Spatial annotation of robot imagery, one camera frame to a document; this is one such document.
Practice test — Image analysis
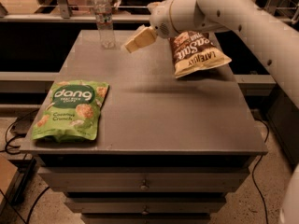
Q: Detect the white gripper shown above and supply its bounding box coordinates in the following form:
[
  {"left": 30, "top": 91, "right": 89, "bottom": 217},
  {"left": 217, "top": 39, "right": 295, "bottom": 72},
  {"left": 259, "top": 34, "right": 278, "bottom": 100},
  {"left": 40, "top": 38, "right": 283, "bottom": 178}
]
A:
[{"left": 124, "top": 0, "right": 175, "bottom": 53}]

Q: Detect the clear plastic water bottle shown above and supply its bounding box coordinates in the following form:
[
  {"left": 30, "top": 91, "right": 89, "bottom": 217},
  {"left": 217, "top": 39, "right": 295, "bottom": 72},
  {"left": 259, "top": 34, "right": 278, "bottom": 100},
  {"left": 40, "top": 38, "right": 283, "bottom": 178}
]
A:
[{"left": 94, "top": 0, "right": 116, "bottom": 49}]

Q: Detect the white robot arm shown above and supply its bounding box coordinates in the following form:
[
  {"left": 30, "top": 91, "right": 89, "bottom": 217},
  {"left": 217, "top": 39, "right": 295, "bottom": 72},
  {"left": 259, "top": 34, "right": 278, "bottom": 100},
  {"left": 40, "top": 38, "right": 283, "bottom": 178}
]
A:
[{"left": 130, "top": 0, "right": 299, "bottom": 224}]

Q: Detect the brown sea salt chip bag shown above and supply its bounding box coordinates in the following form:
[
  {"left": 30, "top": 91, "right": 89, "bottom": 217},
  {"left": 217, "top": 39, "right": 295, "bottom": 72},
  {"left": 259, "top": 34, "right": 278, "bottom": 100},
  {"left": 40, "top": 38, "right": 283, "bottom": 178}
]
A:
[{"left": 169, "top": 31, "right": 232, "bottom": 78}]

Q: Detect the green dang rice chip bag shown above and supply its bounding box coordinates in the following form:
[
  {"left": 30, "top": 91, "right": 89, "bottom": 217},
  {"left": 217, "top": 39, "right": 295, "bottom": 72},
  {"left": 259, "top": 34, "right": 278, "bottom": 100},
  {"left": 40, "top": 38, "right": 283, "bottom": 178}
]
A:
[{"left": 32, "top": 80, "right": 109, "bottom": 143}]

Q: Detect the grey drawer cabinet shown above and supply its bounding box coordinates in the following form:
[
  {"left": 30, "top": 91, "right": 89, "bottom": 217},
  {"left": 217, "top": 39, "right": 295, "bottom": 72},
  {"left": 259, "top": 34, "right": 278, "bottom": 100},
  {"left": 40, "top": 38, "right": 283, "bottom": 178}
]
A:
[{"left": 21, "top": 30, "right": 266, "bottom": 224}]

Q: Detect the metal railing shelf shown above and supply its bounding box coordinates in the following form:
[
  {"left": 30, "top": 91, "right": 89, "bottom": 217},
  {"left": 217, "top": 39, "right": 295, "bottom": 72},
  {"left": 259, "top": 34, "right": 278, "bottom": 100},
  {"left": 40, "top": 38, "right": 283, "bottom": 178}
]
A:
[{"left": 0, "top": 0, "right": 298, "bottom": 24}]

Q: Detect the top drawer metal knob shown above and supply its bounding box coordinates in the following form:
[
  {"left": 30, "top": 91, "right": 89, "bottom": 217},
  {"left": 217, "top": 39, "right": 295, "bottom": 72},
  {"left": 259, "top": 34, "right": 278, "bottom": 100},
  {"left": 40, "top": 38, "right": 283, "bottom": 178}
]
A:
[{"left": 140, "top": 179, "right": 150, "bottom": 190}]

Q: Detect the drawer metal knob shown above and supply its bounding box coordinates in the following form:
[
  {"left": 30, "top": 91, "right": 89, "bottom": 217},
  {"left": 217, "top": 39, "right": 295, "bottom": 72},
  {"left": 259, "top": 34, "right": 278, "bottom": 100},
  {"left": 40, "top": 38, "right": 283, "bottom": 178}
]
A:
[
  {"left": 141, "top": 205, "right": 149, "bottom": 216},
  {"left": 140, "top": 179, "right": 150, "bottom": 190}
]

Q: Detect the black cable right floor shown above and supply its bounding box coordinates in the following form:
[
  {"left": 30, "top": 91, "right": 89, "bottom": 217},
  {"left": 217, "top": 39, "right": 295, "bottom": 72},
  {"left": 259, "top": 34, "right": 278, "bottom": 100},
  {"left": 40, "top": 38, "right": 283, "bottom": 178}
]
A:
[{"left": 250, "top": 119, "right": 271, "bottom": 224}]

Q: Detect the black cables left floor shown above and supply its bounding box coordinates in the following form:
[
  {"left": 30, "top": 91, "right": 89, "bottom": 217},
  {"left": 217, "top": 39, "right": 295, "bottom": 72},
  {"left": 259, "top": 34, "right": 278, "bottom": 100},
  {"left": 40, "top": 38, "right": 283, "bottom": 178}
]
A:
[{"left": 0, "top": 109, "right": 50, "bottom": 224}]

